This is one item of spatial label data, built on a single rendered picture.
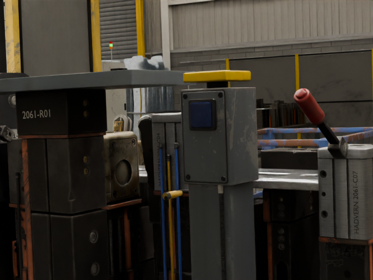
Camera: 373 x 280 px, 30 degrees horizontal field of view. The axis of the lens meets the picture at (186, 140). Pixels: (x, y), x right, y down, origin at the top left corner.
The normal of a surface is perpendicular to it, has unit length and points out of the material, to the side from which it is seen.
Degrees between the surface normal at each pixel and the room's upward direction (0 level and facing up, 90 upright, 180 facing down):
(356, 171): 90
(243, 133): 90
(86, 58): 90
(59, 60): 91
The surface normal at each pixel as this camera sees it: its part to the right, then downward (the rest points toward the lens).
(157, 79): 0.82, 0.00
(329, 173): -0.57, 0.07
